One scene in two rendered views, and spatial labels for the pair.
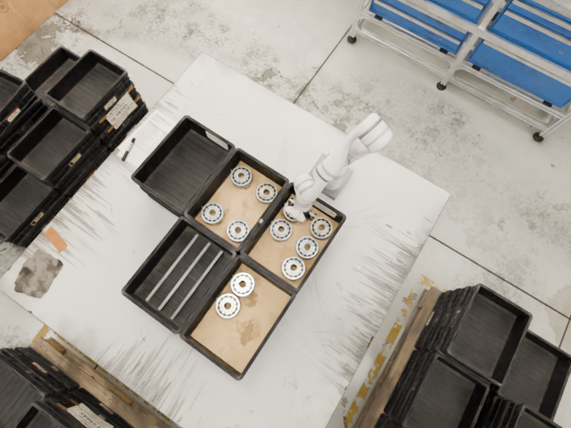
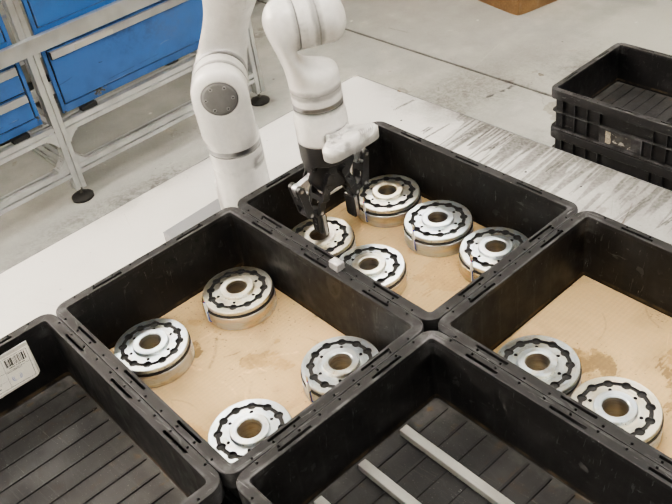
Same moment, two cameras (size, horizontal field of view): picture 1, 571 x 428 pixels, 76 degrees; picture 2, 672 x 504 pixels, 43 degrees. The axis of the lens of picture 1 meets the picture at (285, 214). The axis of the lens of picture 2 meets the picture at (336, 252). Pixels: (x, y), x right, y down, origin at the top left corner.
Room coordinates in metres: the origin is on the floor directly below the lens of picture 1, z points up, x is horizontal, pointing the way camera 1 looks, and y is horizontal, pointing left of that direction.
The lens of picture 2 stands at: (0.06, 0.89, 1.64)
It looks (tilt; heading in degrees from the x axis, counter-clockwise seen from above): 38 degrees down; 295
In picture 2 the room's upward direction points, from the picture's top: 9 degrees counter-clockwise
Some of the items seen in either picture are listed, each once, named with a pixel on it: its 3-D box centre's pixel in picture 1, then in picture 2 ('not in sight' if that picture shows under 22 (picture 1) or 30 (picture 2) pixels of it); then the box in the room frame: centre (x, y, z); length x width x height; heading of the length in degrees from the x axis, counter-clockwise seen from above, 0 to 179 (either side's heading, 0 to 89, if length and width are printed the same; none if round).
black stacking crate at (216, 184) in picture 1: (239, 201); (240, 352); (0.53, 0.22, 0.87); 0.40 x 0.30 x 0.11; 151
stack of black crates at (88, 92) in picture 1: (103, 104); not in sight; (1.28, 1.24, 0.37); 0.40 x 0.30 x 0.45; 152
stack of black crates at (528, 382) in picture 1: (522, 373); not in sight; (-0.12, -1.41, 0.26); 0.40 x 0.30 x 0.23; 152
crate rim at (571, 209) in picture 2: (294, 234); (400, 211); (0.39, -0.05, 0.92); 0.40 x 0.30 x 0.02; 151
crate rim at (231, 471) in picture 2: (237, 197); (232, 323); (0.53, 0.22, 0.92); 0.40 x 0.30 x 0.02; 151
